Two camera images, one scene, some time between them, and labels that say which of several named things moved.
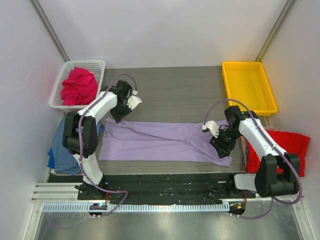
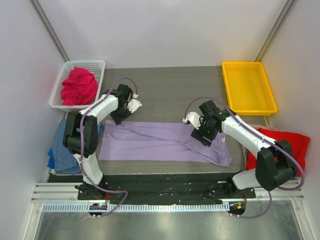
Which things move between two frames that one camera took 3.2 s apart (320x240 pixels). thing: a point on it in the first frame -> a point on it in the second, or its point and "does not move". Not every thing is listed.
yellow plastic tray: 248,82 does not move
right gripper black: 222,145 -> 201,136
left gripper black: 119,115 does not move
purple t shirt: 128,140 does not move
